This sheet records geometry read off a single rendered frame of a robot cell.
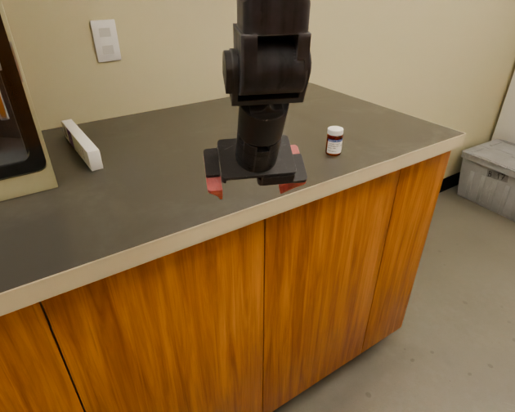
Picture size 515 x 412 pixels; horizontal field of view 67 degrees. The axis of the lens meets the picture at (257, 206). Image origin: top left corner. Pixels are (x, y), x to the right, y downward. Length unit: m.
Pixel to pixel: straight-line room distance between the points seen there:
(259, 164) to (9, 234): 0.50
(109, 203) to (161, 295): 0.21
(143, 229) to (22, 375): 0.33
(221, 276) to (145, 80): 0.76
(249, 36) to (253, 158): 0.17
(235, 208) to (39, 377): 0.47
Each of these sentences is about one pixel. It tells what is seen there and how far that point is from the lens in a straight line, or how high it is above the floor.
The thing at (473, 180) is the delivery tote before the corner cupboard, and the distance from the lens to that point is 2.92.
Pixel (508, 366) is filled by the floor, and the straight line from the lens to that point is 1.94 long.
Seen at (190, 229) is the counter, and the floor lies 0.94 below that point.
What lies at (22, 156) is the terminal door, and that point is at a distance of 0.90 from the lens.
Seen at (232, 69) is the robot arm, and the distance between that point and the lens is 0.40.
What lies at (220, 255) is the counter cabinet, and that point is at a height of 0.83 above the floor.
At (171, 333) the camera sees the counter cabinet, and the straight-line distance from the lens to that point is 0.91.
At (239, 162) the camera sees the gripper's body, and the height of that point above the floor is 1.12.
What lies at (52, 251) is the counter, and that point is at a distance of 0.74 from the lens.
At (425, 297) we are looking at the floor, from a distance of 2.07.
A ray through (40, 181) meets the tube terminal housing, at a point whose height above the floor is 0.96.
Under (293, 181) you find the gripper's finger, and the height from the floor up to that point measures 1.09.
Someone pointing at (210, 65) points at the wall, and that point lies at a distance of 1.47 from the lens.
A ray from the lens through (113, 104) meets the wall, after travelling 1.37.
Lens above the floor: 1.35
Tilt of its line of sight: 32 degrees down
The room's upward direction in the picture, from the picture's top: straight up
